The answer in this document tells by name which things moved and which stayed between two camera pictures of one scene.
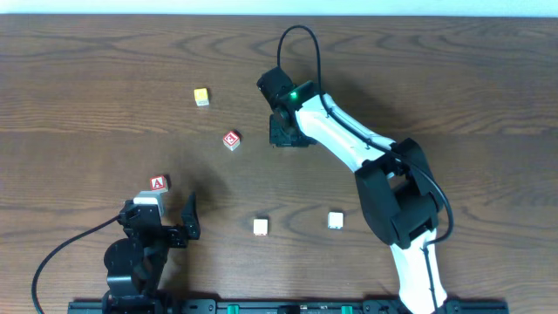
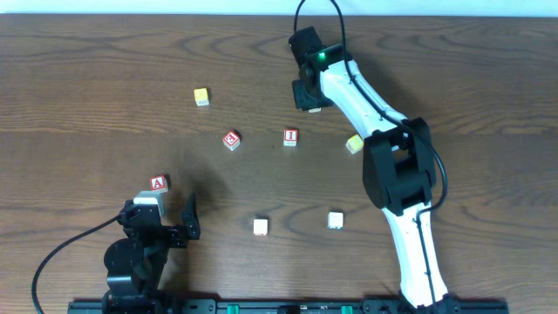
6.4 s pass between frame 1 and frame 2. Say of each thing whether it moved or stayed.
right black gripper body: moved
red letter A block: stayed
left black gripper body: stayed
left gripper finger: stayed
